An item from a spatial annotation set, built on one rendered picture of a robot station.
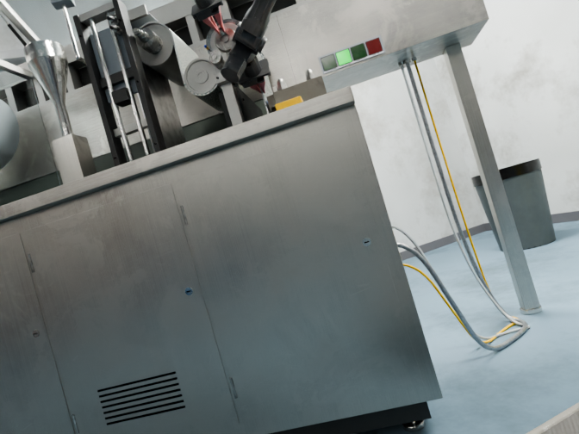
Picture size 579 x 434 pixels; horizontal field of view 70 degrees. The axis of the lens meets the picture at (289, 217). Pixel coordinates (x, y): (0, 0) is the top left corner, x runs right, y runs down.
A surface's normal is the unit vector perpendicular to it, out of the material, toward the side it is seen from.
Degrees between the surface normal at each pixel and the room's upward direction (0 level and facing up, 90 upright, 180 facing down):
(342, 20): 90
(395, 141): 90
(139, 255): 90
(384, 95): 90
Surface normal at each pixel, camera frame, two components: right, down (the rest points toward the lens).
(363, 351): -0.17, 0.03
